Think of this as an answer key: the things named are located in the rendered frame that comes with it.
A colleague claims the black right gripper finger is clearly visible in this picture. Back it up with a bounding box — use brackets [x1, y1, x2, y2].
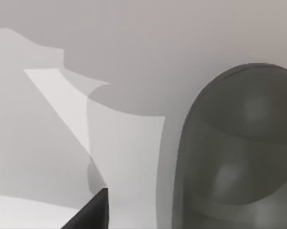
[60, 187, 110, 229]

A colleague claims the dark grey rounded object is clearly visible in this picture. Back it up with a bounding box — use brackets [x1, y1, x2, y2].
[171, 62, 287, 229]

